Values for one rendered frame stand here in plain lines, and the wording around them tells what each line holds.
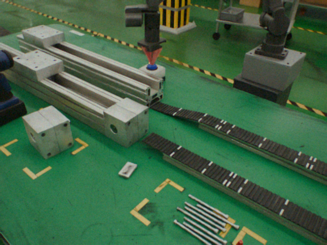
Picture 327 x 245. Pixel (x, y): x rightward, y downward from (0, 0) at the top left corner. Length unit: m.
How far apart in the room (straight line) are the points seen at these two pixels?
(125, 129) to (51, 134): 0.20
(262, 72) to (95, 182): 0.80
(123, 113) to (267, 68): 0.64
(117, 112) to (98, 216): 0.30
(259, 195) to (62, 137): 0.54
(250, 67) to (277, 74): 0.11
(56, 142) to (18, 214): 0.21
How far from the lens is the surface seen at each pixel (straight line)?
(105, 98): 0.94
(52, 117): 0.86
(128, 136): 0.83
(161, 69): 1.16
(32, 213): 0.75
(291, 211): 0.72
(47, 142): 0.84
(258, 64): 1.24
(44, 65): 1.10
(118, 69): 1.15
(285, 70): 1.21
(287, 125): 1.04
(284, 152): 0.87
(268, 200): 0.73
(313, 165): 0.86
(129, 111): 0.84
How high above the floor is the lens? 1.34
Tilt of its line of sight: 36 degrees down
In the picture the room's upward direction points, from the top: 1 degrees clockwise
